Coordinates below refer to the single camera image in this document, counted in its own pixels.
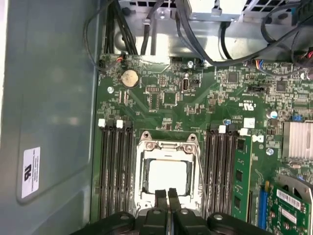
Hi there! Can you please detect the RAM slot with white latch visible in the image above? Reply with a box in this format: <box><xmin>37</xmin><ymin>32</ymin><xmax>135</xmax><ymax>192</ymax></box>
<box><xmin>99</xmin><ymin>118</ymin><xmax>109</xmax><ymax>218</ymax></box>
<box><xmin>116</xmin><ymin>119</ymin><xmax>126</xmax><ymax>218</ymax></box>
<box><xmin>215</xmin><ymin>125</ymin><xmax>225</xmax><ymax>216</ymax></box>

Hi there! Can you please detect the metal wire locking lever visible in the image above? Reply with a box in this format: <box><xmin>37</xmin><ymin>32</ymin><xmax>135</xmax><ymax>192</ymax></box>
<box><xmin>195</xmin><ymin>146</ymin><xmax>210</xmax><ymax>218</ymax></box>

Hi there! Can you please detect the thick black cable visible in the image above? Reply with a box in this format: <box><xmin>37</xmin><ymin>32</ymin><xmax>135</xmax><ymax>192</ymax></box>
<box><xmin>175</xmin><ymin>0</ymin><xmax>313</xmax><ymax>67</ymax></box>

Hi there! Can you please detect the graphics card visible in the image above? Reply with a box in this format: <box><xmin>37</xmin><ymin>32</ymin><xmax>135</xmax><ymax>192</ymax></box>
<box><xmin>259</xmin><ymin>175</ymin><xmax>313</xmax><ymax>235</ymax></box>

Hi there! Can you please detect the black cable bundle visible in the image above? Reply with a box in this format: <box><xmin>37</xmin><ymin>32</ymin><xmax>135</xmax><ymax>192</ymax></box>
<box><xmin>105</xmin><ymin>0</ymin><xmax>139</xmax><ymax>56</ymax></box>

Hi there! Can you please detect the CPU socket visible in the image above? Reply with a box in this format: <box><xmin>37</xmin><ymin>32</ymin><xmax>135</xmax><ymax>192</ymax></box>
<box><xmin>134</xmin><ymin>131</ymin><xmax>203</xmax><ymax>213</ymax></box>

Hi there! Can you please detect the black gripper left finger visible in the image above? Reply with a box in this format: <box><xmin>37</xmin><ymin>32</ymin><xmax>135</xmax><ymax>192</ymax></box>
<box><xmin>70</xmin><ymin>188</ymin><xmax>170</xmax><ymax>235</ymax></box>

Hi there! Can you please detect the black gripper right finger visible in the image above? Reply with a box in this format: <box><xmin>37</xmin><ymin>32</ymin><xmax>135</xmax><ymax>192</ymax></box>
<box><xmin>168</xmin><ymin>188</ymin><xmax>269</xmax><ymax>235</ymax></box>

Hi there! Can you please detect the green RAM stick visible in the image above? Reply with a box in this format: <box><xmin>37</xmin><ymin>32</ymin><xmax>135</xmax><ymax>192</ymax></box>
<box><xmin>231</xmin><ymin>137</ymin><xmax>252</xmax><ymax>222</ymax></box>

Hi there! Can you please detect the metal disk bay cage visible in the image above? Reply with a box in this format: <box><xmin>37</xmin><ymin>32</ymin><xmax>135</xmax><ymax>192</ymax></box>
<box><xmin>117</xmin><ymin>0</ymin><xmax>313</xmax><ymax>62</ymax></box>

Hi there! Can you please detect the metal socket cover frame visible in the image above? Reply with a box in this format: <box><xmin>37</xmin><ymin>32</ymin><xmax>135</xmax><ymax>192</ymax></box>
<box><xmin>135</xmin><ymin>143</ymin><xmax>200</xmax><ymax>211</ymax></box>

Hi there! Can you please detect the green motherboard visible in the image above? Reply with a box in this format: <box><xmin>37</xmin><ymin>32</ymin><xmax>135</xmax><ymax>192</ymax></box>
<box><xmin>89</xmin><ymin>53</ymin><xmax>313</xmax><ymax>235</ymax></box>

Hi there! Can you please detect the silver finned heat sink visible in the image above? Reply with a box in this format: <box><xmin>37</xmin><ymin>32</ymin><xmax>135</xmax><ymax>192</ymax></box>
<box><xmin>282</xmin><ymin>121</ymin><xmax>313</xmax><ymax>160</ymax></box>

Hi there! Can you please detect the flat black cable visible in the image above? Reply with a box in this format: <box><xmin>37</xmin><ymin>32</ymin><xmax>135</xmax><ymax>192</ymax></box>
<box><xmin>140</xmin><ymin>0</ymin><xmax>169</xmax><ymax>56</ymax></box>

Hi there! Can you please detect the internal USB port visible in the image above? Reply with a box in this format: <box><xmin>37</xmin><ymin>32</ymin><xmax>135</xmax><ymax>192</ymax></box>
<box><xmin>181</xmin><ymin>77</ymin><xmax>190</xmax><ymax>94</ymax></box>

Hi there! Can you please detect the round coin battery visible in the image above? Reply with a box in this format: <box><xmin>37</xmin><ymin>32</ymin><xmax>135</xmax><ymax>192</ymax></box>
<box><xmin>118</xmin><ymin>70</ymin><xmax>140</xmax><ymax>88</ymax></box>

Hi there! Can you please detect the white case sticker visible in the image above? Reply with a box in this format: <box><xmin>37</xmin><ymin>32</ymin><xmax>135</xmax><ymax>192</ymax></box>
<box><xmin>21</xmin><ymin>146</ymin><xmax>42</xmax><ymax>199</ymax></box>

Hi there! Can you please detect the silver square CPU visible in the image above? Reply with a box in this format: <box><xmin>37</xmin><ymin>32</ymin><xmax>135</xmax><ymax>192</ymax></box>
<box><xmin>148</xmin><ymin>159</ymin><xmax>188</xmax><ymax>193</ymax></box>

